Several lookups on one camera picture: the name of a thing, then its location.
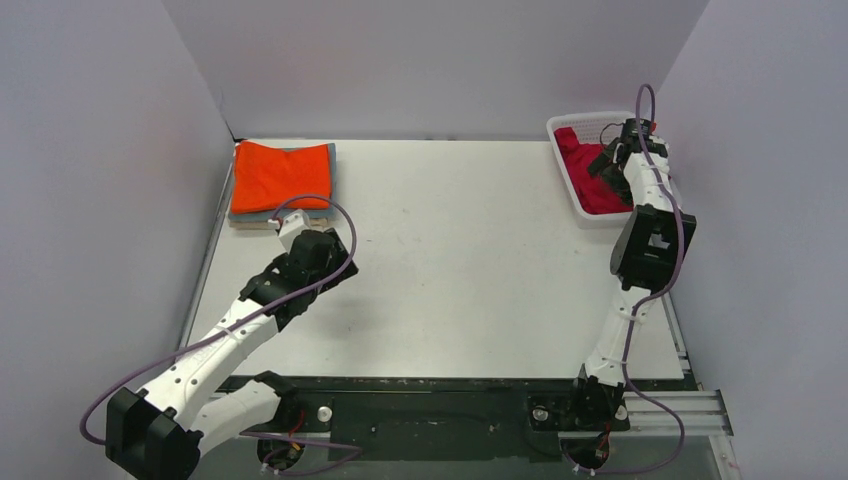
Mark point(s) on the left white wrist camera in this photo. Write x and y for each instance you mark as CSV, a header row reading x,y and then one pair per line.
x,y
290,226

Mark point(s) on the aluminium rail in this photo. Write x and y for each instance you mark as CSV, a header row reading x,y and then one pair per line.
x,y
665,414

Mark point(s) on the grey blue folded t shirt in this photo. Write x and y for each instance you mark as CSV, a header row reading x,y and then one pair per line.
x,y
333,179

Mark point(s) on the beige folded t shirt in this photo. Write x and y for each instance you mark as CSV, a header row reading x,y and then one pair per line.
x,y
314,223

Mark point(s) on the red t shirt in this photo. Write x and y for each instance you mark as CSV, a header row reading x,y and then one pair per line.
x,y
594,196

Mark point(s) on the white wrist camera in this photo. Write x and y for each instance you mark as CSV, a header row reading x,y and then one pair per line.
x,y
649,142
290,226

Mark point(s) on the white plastic basket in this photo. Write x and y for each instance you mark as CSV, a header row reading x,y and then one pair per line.
x,y
603,128

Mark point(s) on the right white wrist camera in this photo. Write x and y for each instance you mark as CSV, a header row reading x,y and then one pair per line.
x,y
649,142

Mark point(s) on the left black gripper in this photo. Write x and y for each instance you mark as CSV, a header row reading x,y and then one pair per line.
x,y
329,275

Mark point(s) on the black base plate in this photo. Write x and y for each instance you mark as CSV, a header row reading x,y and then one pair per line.
x,y
466,441

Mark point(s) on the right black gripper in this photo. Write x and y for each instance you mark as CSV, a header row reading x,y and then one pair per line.
x,y
610,162

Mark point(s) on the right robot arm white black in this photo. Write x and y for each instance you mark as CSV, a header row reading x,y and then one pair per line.
x,y
645,260

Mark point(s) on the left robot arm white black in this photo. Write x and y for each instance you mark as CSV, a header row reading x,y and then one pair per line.
x,y
162,430

